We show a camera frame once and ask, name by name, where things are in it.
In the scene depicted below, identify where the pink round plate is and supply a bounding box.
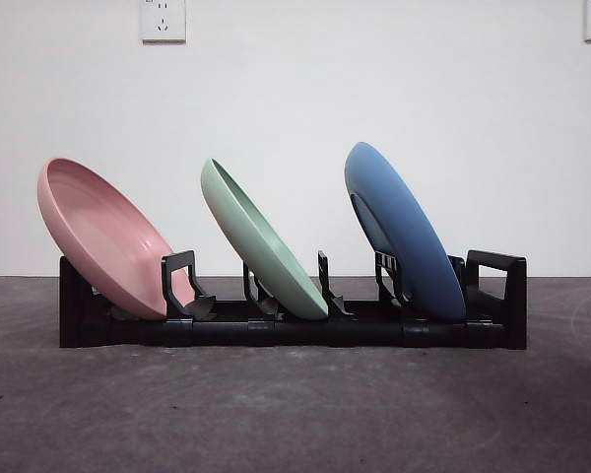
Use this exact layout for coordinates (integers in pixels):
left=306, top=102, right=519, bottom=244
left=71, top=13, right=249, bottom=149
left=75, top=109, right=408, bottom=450
left=36, top=157, right=194, bottom=321

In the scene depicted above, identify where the black plastic plate rack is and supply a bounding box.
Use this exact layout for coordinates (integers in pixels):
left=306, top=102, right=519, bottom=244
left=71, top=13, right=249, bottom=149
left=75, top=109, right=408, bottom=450
left=58, top=249, right=528, bottom=352

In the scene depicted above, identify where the green round plate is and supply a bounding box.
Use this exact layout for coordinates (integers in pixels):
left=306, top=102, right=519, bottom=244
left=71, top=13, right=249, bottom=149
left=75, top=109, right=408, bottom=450
left=200, top=157, right=330, bottom=320

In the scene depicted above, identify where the blue round plate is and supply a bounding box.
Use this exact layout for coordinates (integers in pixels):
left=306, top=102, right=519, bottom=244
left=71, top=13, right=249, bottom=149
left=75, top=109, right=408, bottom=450
left=344, top=141, right=468, bottom=324

